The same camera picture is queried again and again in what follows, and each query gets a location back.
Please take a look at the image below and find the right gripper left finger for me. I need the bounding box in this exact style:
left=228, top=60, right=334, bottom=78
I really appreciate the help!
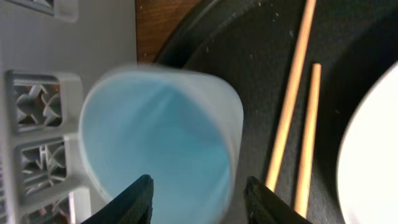
left=82, top=174, right=154, bottom=224

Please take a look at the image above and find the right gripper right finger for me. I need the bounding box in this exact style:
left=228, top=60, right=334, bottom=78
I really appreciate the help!
left=244, top=176, right=312, bottom=224

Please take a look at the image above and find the light blue plastic cup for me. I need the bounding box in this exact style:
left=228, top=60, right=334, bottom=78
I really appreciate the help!
left=78, top=66, right=244, bottom=223

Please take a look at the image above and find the grey dishwasher rack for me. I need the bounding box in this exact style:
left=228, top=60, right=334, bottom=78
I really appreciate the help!
left=1, top=0, right=137, bottom=223

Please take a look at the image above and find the left wooden chopstick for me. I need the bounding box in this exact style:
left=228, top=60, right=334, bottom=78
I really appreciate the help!
left=265, top=0, right=317, bottom=191

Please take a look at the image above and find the wooden chopstick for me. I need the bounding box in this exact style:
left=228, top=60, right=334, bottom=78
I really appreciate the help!
left=265, top=0, right=317, bottom=191
left=294, top=63, right=322, bottom=218

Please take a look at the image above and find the right wooden chopstick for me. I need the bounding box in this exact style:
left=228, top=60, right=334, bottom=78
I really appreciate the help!
left=294, top=63, right=322, bottom=218

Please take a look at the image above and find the grey round plate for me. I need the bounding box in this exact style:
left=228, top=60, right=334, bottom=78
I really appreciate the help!
left=336, top=64, right=397, bottom=223

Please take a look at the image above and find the round black tray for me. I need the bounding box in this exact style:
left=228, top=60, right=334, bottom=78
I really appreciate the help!
left=156, top=0, right=397, bottom=223

